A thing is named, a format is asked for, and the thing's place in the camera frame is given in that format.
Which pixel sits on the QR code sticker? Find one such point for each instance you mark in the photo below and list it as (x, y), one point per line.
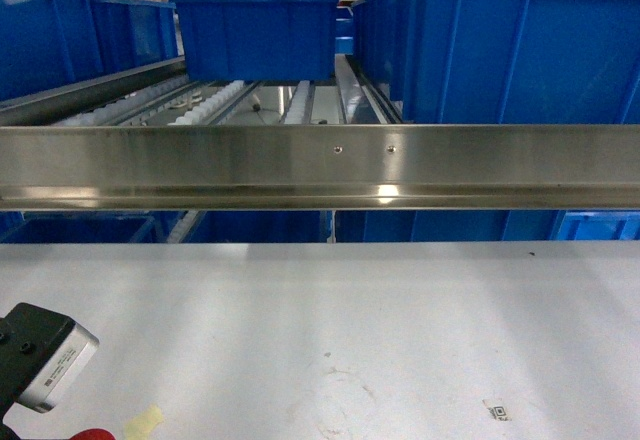
(497, 409)

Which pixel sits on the blue bin left rear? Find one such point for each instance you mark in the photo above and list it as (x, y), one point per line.
(134, 33)

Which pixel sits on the large blue bin right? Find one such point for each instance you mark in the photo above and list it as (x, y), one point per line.
(503, 61)

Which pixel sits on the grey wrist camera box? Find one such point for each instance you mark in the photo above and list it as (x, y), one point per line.
(42, 354)

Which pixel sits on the blue bin far left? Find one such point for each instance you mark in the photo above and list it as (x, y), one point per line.
(47, 44)

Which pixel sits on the blue bin lower right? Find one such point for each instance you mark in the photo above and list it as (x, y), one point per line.
(598, 225)

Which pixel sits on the blue bin centre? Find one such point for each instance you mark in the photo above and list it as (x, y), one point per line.
(258, 40)

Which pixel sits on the white roller track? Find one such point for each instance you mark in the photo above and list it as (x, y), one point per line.
(298, 111)
(212, 104)

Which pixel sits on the white roller track centre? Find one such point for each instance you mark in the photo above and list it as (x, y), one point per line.
(298, 111)

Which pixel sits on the red push button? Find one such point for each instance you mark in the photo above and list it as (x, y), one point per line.
(93, 434)

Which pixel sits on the blue bin lower left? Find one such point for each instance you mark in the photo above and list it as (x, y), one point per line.
(83, 230)

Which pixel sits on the white roller track left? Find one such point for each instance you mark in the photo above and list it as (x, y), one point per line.
(212, 104)

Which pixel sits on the steel shelf front rail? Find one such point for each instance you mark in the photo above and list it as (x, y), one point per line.
(343, 167)

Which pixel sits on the yellow tape piece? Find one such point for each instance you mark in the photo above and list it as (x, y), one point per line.
(142, 425)

